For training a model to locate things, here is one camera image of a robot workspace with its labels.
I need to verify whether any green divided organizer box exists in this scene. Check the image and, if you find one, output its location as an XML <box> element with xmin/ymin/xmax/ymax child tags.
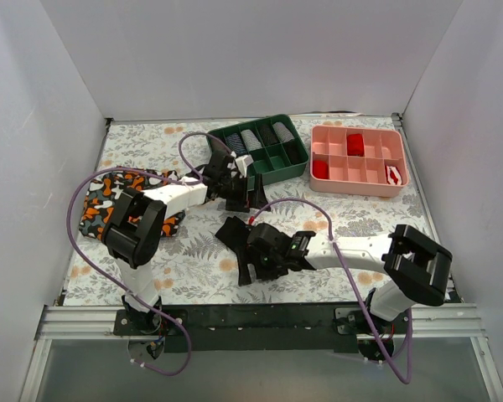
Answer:
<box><xmin>208</xmin><ymin>114</ymin><xmax>309</xmax><ymax>185</ymax></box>

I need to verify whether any red rolled underwear upper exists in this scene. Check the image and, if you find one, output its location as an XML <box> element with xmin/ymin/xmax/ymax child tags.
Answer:
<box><xmin>346</xmin><ymin>133</ymin><xmax>365</xmax><ymax>157</ymax></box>

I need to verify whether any black underwear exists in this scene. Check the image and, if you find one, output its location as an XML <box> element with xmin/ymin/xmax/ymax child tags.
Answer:
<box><xmin>283</xmin><ymin>140</ymin><xmax>307</xmax><ymax>165</ymax></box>
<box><xmin>214</xmin><ymin>215</ymin><xmax>269</xmax><ymax>288</ymax></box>

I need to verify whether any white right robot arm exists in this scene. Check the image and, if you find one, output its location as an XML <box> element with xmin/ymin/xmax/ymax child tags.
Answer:
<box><xmin>237</xmin><ymin>223</ymin><xmax>452</xmax><ymax>333</ymax></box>

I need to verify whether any orange camouflage underwear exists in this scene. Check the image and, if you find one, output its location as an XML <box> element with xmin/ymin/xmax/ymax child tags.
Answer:
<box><xmin>79</xmin><ymin>169</ymin><xmax>180</xmax><ymax>240</ymax></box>

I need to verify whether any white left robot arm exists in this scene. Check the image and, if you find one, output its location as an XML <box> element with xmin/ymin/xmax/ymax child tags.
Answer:
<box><xmin>101</xmin><ymin>151</ymin><xmax>267</xmax><ymax>335</ymax></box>

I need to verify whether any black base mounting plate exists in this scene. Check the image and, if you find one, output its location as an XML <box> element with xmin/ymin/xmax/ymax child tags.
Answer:
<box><xmin>112</xmin><ymin>301</ymin><xmax>412</xmax><ymax>353</ymax></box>

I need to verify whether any red rolled underwear lower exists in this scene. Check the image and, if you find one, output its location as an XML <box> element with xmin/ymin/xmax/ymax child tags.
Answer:
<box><xmin>312</xmin><ymin>160</ymin><xmax>329</xmax><ymax>180</ymax></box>

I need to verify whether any pink divided organizer box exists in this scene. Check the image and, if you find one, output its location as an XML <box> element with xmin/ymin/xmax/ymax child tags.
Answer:
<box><xmin>309</xmin><ymin>125</ymin><xmax>410</xmax><ymax>198</ymax></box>

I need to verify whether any blue striped rolled underwear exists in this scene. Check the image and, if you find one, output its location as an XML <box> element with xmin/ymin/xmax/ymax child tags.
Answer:
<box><xmin>226</xmin><ymin>133</ymin><xmax>247</xmax><ymax>156</ymax></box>

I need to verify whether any grey white striped rolled underwear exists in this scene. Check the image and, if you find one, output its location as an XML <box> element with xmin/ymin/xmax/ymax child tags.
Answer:
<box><xmin>272</xmin><ymin>121</ymin><xmax>294</xmax><ymax>143</ymax></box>

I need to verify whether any red white rolled underwear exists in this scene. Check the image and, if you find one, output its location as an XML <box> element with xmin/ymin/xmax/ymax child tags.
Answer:
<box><xmin>385</xmin><ymin>165</ymin><xmax>403</xmax><ymax>186</ymax></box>

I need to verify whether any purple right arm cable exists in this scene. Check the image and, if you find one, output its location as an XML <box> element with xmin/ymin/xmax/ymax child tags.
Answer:
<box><xmin>247</xmin><ymin>197</ymin><xmax>414</xmax><ymax>385</ymax></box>

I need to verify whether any black rolled underwear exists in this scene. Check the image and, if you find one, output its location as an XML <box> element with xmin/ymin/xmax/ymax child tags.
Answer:
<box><xmin>283</xmin><ymin>140</ymin><xmax>307</xmax><ymax>165</ymax></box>

